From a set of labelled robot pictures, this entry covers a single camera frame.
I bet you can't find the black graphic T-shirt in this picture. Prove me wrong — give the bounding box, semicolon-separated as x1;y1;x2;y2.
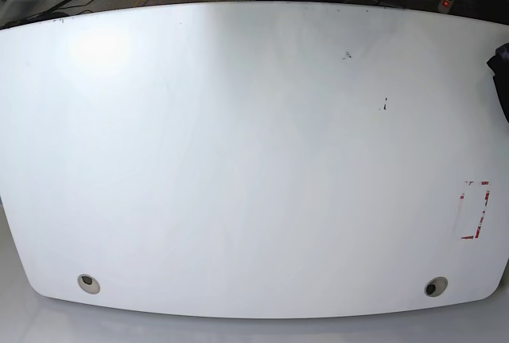
487;44;509;122

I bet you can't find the right table cable grommet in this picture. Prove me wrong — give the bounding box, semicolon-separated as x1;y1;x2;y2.
424;277;449;298

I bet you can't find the left table cable grommet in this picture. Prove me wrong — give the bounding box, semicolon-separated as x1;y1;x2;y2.
77;275;100;294

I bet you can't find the red tape rectangle marking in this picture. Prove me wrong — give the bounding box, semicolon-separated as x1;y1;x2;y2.
457;181;491;240

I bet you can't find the table cable grommet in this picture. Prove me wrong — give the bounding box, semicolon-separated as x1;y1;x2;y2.
424;277;449;298
77;275;100;294

